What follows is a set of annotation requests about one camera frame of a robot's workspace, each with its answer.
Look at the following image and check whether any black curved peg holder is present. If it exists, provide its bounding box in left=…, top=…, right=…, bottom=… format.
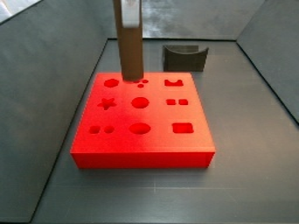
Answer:
left=163, top=45, right=209, bottom=72

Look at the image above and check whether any red shape sorting board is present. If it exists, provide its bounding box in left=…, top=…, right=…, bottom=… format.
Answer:
left=69, top=73, right=216, bottom=169

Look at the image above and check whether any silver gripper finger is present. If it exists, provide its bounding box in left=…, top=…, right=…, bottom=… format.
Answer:
left=120, top=0, right=141, bottom=28

